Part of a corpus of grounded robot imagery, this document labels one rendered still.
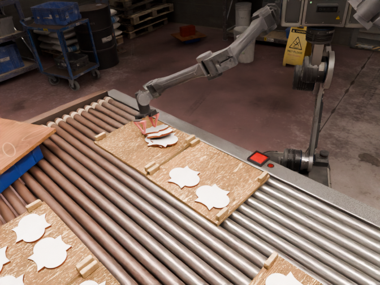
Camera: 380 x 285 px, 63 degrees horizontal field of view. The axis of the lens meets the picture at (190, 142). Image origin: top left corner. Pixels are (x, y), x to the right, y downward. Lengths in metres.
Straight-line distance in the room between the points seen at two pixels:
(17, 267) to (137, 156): 0.66
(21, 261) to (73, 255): 0.17
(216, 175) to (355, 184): 1.74
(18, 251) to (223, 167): 0.85
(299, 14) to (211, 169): 0.88
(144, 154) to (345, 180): 1.89
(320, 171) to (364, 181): 0.51
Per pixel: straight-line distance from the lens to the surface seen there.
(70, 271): 1.16
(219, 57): 1.29
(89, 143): 1.73
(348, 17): 1.75
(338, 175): 2.96
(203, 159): 1.45
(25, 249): 1.29
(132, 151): 1.55
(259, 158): 1.48
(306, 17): 1.74
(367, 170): 3.10
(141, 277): 1.10
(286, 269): 1.09
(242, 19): 5.98
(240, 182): 1.33
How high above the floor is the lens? 1.84
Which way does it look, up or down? 35 degrees down
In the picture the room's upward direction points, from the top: 4 degrees counter-clockwise
